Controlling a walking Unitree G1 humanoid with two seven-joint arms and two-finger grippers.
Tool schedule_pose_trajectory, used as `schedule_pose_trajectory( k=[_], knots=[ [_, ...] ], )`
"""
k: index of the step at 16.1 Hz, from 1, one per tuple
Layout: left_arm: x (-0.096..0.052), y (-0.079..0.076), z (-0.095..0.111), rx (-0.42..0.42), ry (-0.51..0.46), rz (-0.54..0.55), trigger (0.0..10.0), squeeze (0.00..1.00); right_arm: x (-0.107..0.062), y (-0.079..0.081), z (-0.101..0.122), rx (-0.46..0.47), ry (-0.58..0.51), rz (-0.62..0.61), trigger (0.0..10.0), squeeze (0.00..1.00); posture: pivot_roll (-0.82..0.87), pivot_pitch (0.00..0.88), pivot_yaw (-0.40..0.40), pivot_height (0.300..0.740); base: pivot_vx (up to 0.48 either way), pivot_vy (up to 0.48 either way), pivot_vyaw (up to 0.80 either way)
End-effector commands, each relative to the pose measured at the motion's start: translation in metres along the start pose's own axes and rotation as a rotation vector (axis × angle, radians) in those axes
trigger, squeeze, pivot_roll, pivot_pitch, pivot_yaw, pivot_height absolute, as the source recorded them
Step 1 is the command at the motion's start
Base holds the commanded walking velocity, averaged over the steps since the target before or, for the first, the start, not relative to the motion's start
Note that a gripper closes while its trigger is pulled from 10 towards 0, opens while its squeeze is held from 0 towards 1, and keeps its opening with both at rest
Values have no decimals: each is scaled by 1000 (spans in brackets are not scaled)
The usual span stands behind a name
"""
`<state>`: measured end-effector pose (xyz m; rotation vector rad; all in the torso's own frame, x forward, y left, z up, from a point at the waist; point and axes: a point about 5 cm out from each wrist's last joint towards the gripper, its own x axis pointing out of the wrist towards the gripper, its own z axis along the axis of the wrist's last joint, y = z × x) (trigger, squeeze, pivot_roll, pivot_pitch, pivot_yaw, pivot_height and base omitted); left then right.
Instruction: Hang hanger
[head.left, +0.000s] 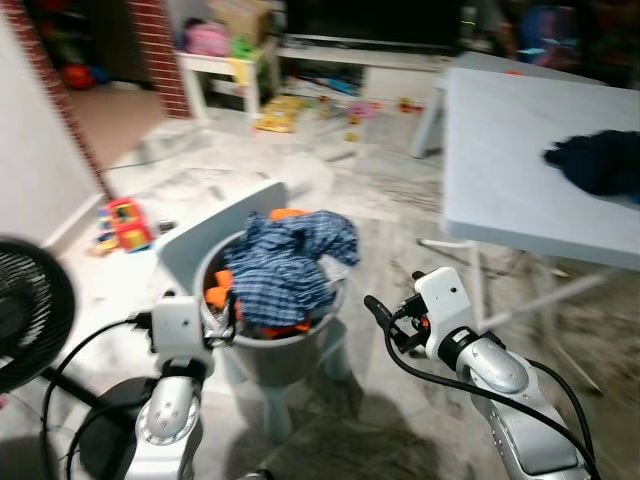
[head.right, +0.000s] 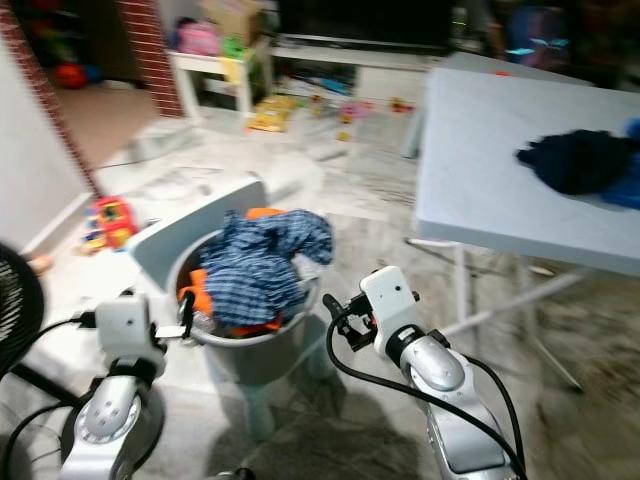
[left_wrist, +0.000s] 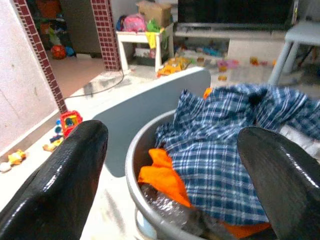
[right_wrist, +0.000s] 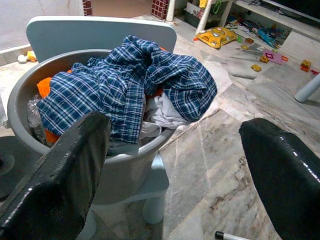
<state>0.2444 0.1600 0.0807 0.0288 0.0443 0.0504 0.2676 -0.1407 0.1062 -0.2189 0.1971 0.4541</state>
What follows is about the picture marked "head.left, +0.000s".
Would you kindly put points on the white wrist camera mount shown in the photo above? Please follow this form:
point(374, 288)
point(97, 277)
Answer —
point(178, 330)
point(445, 300)

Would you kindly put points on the pink bag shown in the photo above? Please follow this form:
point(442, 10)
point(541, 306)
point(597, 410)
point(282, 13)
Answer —
point(205, 40)

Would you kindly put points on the red brick column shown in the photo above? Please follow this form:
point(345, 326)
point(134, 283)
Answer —
point(160, 60)

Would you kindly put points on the orange garment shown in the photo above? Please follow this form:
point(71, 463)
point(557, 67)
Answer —
point(218, 295)

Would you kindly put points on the blue pink backpack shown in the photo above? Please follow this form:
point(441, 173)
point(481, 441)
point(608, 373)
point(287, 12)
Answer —
point(548, 38)

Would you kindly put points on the white folding table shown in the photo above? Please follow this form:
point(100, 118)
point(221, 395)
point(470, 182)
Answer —
point(520, 180)

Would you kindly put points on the black television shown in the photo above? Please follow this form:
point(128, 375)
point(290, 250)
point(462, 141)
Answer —
point(370, 22)

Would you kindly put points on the red ball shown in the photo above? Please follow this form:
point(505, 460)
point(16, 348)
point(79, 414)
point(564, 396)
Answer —
point(77, 78)

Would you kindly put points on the cardboard box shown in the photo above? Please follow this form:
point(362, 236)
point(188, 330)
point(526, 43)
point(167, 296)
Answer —
point(238, 20)

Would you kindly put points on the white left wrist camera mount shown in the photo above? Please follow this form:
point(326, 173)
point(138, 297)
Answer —
point(178, 330)

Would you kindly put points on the small white table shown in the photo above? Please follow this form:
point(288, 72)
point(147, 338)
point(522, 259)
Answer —
point(215, 62)

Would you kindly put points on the navy blue garment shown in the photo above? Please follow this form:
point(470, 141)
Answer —
point(600, 165)

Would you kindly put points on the white television stand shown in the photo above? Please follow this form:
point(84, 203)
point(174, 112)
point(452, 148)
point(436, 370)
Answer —
point(400, 80)

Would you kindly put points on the green bag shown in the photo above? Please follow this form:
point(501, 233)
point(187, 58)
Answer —
point(244, 47)

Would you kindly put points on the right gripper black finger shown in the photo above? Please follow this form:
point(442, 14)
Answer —
point(380, 312)

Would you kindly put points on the blue plaid shirt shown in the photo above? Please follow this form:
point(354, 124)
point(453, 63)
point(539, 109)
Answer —
point(280, 270)

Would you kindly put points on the red yellow toy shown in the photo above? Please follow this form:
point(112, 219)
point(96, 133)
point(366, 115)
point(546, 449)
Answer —
point(127, 225)

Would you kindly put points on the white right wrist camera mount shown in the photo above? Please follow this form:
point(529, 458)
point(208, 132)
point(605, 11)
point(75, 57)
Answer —
point(445, 300)

